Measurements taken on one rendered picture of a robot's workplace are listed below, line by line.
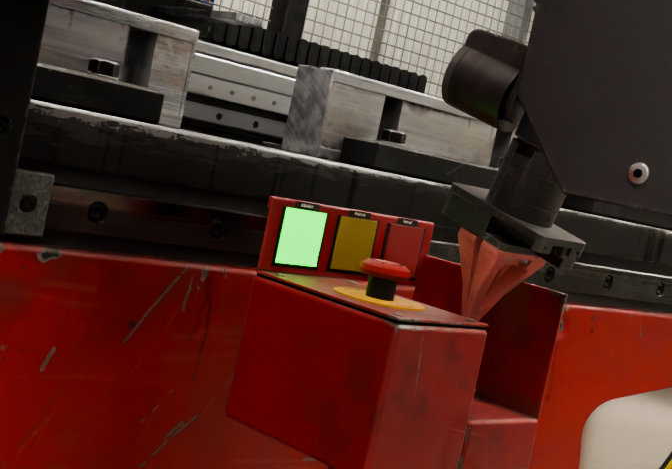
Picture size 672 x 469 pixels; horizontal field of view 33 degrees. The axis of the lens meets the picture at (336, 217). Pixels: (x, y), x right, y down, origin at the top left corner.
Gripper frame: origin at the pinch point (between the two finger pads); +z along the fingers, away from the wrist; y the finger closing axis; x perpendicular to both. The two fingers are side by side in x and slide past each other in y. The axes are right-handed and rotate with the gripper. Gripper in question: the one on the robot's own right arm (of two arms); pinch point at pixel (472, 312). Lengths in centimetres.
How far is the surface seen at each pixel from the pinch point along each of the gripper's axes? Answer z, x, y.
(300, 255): 0.8, 10.9, 10.1
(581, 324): 7.9, -44.7, 15.5
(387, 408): 4.7, 14.4, -6.6
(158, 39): -8.7, 13.3, 34.9
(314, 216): -2.4, 10.3, 10.9
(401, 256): -0.1, -1.2, 10.2
